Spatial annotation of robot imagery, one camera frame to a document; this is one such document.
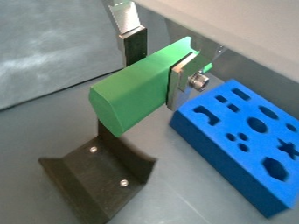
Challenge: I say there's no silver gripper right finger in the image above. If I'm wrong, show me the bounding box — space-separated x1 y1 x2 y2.
165 37 227 111

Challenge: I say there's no blue foam shape board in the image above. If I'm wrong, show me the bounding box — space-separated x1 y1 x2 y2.
171 80 299 217

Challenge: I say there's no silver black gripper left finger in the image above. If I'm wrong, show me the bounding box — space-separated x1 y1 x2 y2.
104 0 147 67

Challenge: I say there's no black curved holder stand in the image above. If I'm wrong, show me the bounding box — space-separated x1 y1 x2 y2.
38 125 156 224

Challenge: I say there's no green hexagon prism block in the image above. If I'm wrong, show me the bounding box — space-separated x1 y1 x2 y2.
88 36 213 138

